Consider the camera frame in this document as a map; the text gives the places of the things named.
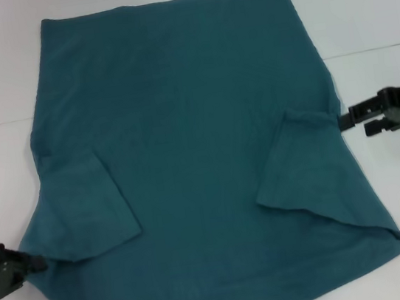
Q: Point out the blue t-shirt with FREE print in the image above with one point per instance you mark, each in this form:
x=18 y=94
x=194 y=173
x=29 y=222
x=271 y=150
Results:
x=191 y=140

